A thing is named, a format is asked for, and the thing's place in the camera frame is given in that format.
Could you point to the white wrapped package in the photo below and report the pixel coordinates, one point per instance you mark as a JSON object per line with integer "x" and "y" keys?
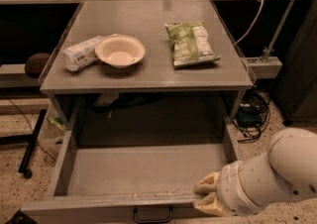
{"x": 81, "y": 55}

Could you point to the brown round ball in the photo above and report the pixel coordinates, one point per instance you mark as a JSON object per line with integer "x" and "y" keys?
{"x": 35, "y": 64}

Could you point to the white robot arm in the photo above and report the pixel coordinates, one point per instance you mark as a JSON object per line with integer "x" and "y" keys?
{"x": 285, "y": 172}

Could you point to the black metal floor bar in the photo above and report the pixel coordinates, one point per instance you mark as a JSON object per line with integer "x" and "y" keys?
{"x": 24, "y": 166}

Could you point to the grey drawer cabinet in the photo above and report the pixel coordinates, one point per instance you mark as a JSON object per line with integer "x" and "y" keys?
{"x": 145, "y": 20}

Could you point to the green white chip bag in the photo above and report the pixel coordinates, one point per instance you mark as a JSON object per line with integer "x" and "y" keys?
{"x": 190, "y": 43}

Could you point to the white paper bowl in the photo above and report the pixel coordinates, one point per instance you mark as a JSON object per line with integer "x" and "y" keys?
{"x": 120, "y": 51}

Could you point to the clear plastic bag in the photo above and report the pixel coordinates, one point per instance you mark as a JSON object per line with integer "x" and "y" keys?
{"x": 52, "y": 131}

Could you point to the black shoe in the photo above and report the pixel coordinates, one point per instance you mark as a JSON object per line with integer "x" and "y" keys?
{"x": 20, "y": 218}

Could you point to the metal stand pole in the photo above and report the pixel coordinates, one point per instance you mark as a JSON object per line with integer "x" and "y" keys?
{"x": 267, "y": 51}

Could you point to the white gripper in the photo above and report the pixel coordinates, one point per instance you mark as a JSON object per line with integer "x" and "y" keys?
{"x": 232, "y": 186}

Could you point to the grey stand base block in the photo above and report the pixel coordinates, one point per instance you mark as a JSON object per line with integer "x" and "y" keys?
{"x": 262, "y": 70}

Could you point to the grey top drawer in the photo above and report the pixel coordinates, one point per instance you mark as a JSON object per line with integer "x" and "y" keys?
{"x": 136, "y": 164}

